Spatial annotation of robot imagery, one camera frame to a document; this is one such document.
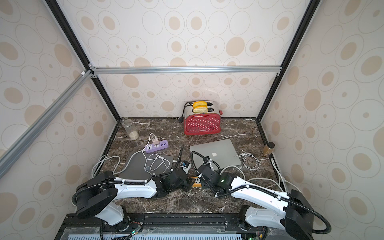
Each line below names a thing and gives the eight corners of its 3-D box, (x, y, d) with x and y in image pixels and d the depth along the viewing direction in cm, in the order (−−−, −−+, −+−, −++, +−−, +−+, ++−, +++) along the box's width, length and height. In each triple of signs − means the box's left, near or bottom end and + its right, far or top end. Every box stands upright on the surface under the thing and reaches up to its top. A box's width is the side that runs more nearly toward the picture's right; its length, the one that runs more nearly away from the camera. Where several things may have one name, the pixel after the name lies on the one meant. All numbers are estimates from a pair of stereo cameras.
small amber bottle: (262, 156, 100) (268, 147, 92) (261, 151, 103) (266, 142, 95) (269, 156, 100) (275, 147, 92) (267, 151, 103) (273, 142, 95)
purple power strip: (145, 153, 102) (144, 151, 99) (145, 148, 105) (143, 145, 102) (170, 147, 105) (169, 144, 102) (168, 142, 108) (168, 139, 105)
